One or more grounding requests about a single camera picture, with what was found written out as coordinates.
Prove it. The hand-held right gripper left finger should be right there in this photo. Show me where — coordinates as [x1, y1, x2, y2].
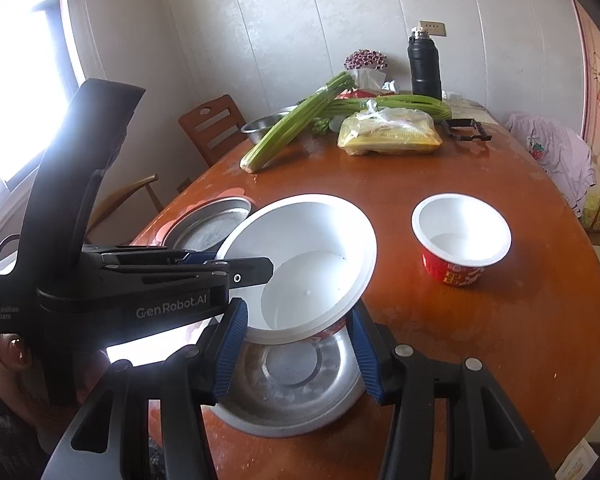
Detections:
[40, 297, 249, 480]

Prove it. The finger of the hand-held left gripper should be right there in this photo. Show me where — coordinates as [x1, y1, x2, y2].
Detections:
[102, 257, 275, 288]
[82, 244, 222, 265]

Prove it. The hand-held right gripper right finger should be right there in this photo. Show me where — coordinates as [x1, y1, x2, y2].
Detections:
[347, 300, 556, 480]

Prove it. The large white paper bowl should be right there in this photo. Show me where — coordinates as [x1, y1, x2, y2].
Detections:
[215, 194, 378, 345]

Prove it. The wide steel bowl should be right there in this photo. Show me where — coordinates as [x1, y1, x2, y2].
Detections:
[207, 327, 371, 436]

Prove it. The person's left forearm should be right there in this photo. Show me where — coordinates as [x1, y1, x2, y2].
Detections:
[0, 340, 66, 480]

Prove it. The person's left hand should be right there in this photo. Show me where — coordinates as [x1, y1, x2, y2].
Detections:
[0, 332, 113, 428]

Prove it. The round steel pan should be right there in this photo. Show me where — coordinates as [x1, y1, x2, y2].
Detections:
[164, 195, 257, 256]

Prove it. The wooden armchair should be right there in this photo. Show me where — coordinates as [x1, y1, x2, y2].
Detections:
[87, 174, 163, 231]

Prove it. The window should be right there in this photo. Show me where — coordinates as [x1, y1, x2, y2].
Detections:
[0, 0, 81, 201]

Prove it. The wooden ladder-back chair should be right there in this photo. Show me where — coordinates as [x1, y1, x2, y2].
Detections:
[178, 94, 248, 168]

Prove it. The steel mixing bowl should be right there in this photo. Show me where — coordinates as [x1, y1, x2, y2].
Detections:
[240, 105, 301, 147]

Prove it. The thick celery bunch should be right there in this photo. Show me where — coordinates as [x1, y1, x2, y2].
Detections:
[240, 71, 357, 175]

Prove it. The small white paper bowl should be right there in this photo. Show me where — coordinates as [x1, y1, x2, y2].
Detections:
[411, 192, 512, 288]

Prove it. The bag of yellow noodles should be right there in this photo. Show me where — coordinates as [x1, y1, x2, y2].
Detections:
[337, 100, 443, 157]

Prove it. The red packet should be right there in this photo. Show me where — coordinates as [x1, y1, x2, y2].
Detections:
[337, 87, 381, 101]

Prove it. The thin celery bunch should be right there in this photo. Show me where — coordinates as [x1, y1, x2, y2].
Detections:
[325, 94, 452, 118]

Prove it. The patterned tissue holder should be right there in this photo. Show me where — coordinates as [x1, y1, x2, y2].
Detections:
[343, 48, 388, 91]

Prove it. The small cardboard box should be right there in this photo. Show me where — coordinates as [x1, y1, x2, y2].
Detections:
[565, 437, 600, 478]

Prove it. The black thermos flask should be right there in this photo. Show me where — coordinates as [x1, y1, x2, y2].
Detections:
[406, 26, 443, 102]

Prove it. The pink clothing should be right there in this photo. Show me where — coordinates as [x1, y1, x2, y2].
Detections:
[505, 112, 598, 221]

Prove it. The black handled tool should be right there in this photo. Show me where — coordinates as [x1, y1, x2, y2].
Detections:
[439, 117, 493, 142]

